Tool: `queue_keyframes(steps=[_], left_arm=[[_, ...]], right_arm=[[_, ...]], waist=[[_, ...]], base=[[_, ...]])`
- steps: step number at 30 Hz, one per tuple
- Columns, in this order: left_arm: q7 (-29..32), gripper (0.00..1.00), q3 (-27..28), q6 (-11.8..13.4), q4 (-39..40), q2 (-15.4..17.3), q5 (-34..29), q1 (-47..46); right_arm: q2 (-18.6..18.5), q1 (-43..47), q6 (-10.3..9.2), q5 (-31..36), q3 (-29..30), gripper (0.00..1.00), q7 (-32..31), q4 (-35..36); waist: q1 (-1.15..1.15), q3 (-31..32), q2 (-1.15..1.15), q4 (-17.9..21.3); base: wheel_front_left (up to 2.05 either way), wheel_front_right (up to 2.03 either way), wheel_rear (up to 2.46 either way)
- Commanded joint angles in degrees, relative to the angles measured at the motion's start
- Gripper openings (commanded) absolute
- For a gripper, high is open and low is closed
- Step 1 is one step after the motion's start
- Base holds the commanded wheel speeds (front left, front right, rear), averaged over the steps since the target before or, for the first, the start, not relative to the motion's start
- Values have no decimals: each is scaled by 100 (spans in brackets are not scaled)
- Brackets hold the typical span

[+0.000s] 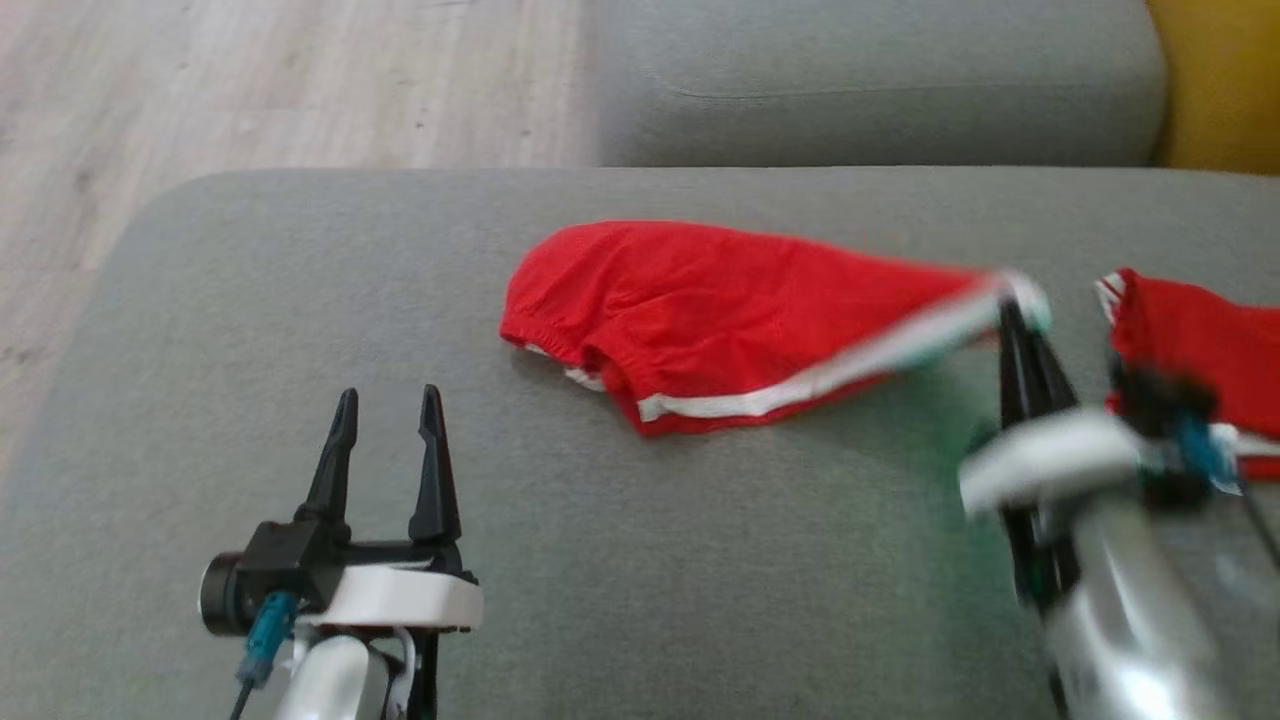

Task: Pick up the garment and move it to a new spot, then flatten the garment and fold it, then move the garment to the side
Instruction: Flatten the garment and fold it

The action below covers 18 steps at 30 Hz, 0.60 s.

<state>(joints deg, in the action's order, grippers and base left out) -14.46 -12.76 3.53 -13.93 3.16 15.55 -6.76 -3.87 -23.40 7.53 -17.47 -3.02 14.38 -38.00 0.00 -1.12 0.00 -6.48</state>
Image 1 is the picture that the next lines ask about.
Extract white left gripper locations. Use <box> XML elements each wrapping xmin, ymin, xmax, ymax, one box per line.
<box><xmin>294</xmin><ymin>383</ymin><xmax>486</xmax><ymax>635</ymax></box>

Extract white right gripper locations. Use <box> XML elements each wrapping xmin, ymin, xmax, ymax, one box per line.
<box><xmin>956</xmin><ymin>295</ymin><xmax>1149</xmax><ymax>518</ymax></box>

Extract red white basketball jersey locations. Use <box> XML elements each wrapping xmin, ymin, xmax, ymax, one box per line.
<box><xmin>1094</xmin><ymin>267</ymin><xmax>1280</xmax><ymax>483</ymax></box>

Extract red shorts with white stripe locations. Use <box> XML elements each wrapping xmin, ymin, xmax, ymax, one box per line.
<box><xmin>499</xmin><ymin>219</ymin><xmax>1053</xmax><ymax>439</ymax></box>

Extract large grey sofa seat cushion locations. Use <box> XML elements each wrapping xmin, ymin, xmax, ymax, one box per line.
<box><xmin>0</xmin><ymin>166</ymin><xmax>1280</xmax><ymax>720</ymax></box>

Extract grey sofa back cushion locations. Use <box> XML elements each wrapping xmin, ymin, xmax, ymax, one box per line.
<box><xmin>584</xmin><ymin>0</ymin><xmax>1169</xmax><ymax>169</ymax></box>

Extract mustard yellow cushion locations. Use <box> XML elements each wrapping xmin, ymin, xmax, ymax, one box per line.
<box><xmin>1144</xmin><ymin>0</ymin><xmax>1280</xmax><ymax>177</ymax></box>

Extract blue right camera connector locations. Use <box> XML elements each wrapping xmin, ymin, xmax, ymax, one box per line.
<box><xmin>1173</xmin><ymin>413</ymin><xmax>1243</xmax><ymax>496</ymax></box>

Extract blue camera connector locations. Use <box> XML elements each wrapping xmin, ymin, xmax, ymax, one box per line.
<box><xmin>1173</xmin><ymin>413</ymin><xmax>1243</xmax><ymax>496</ymax></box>
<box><xmin>237</xmin><ymin>589</ymin><xmax>301</xmax><ymax>691</ymax></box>

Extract blue left camera connector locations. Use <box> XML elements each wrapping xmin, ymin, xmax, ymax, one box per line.
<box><xmin>237</xmin><ymin>589</ymin><xmax>301</xmax><ymax>691</ymax></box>

